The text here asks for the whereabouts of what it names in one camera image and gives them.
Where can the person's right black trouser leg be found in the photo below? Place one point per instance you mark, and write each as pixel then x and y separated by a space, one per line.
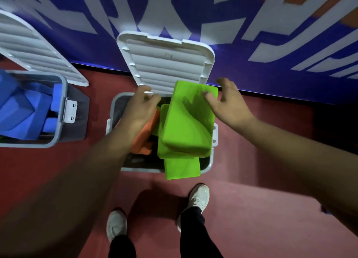
pixel 195 232

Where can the person's left forearm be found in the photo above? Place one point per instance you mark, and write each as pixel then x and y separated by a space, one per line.
pixel 70 187

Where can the person's left black trouser leg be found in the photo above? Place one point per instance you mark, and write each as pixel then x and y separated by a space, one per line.
pixel 121 248

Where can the blue foam block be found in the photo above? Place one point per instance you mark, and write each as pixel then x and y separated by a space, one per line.
pixel 56 98
pixel 42 106
pixel 14 109

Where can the person's right thumb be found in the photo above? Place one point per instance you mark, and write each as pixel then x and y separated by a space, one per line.
pixel 209 97

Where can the white bin latch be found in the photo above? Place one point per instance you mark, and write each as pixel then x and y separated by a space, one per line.
pixel 214 134
pixel 69 110
pixel 108 127

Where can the person's left hand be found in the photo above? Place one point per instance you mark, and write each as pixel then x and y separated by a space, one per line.
pixel 134 112

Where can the white ribbed bin lid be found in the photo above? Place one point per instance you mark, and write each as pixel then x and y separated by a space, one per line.
pixel 33 50
pixel 167 64

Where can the grey plastic storage bin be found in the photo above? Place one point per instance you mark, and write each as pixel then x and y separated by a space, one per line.
pixel 63 120
pixel 139 162

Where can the green foam block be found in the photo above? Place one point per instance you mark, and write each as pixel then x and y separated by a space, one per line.
pixel 181 168
pixel 187 123
pixel 161 143

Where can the person's left thumb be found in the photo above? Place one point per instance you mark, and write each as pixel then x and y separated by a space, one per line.
pixel 153 99

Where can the person's right hand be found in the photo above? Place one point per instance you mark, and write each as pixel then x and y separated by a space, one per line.
pixel 232 109

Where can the person's right forearm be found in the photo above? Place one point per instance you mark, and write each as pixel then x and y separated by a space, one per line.
pixel 302 159

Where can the person's right white shoe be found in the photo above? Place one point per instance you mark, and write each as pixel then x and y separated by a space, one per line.
pixel 197 200

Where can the person's left white shoe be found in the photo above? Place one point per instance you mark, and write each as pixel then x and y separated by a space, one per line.
pixel 117 224

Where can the person's white shoe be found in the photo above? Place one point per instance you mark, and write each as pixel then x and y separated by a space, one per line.
pixel 117 224
pixel 197 200

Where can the person's black trouser leg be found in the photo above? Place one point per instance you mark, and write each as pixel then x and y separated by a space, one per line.
pixel 121 248
pixel 195 232

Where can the orange foam block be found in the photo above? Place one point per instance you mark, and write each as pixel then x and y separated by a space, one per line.
pixel 145 137

